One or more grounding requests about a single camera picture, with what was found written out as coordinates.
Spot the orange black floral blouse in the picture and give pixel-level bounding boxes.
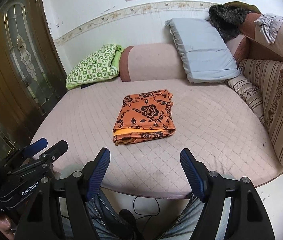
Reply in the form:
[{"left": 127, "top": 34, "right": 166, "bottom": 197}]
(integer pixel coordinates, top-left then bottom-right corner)
[{"left": 113, "top": 89, "right": 176, "bottom": 145}]

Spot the person's left hand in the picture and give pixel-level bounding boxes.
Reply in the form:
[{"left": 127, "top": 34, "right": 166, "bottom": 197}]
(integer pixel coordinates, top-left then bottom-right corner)
[{"left": 0, "top": 216, "right": 17, "bottom": 240}]

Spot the person's right jeans leg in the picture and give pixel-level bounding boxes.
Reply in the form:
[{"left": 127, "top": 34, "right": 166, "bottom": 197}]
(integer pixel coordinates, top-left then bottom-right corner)
[{"left": 156, "top": 174, "right": 235, "bottom": 240}]

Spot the wooden glass-panel wardrobe door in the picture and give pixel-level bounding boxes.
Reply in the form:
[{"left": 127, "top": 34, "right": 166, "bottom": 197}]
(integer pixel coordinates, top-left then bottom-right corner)
[{"left": 0, "top": 0, "right": 66, "bottom": 160}]

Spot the small striped cushion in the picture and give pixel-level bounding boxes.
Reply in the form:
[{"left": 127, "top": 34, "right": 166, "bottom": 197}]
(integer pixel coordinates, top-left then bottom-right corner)
[{"left": 226, "top": 75, "right": 265, "bottom": 125}]

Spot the pink quilted mattress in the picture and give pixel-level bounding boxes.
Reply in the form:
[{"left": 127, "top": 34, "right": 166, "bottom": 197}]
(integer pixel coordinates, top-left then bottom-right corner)
[{"left": 33, "top": 78, "right": 283, "bottom": 199}]

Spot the beige striped floral cushion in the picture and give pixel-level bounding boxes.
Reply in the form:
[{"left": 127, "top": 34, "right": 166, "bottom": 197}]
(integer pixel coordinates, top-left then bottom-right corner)
[{"left": 239, "top": 59, "right": 283, "bottom": 166}]

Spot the green white patterned pillow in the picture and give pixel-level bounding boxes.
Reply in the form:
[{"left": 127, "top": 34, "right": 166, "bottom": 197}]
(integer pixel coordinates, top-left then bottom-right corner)
[{"left": 66, "top": 44, "right": 124, "bottom": 90}]

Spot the light blue pillow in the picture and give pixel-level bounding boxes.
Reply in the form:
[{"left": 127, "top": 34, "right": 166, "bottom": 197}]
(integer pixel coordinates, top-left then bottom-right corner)
[{"left": 165, "top": 18, "right": 241, "bottom": 83}]

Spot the pink brown folded quilt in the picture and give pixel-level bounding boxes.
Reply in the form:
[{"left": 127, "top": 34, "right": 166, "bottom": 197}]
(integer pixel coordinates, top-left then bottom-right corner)
[{"left": 226, "top": 12, "right": 283, "bottom": 67}]

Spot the pink bolster cushion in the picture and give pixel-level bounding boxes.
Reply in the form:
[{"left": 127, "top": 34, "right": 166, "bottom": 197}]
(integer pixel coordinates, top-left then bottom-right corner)
[{"left": 119, "top": 43, "right": 186, "bottom": 82}]

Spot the white grey crumpled cloth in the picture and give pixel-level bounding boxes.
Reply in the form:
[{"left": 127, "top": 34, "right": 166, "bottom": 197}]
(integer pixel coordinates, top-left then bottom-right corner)
[{"left": 254, "top": 14, "right": 283, "bottom": 44}]

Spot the black furry cushion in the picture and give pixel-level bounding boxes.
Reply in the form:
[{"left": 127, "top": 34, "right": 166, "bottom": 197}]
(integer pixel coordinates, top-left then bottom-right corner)
[{"left": 209, "top": 4, "right": 252, "bottom": 42}]

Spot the olive green cloth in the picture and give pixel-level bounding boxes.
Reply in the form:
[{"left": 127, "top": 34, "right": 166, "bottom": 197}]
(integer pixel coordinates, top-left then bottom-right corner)
[{"left": 224, "top": 1, "right": 261, "bottom": 14}]

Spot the black cable on floor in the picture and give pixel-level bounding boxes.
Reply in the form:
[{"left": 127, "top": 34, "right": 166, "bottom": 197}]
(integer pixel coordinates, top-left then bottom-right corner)
[{"left": 131, "top": 195, "right": 161, "bottom": 233}]

